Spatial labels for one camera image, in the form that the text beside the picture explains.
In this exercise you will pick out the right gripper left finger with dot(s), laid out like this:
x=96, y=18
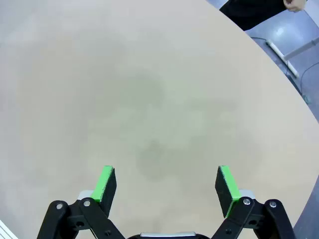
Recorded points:
x=104, y=189

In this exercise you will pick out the person's left hand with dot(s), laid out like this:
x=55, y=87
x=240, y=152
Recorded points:
x=294, y=5

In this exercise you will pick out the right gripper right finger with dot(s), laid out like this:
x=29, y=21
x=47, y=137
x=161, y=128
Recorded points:
x=225, y=189

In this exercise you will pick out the person in dark navy clothes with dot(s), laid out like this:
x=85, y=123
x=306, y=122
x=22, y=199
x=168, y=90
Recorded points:
x=249, y=12

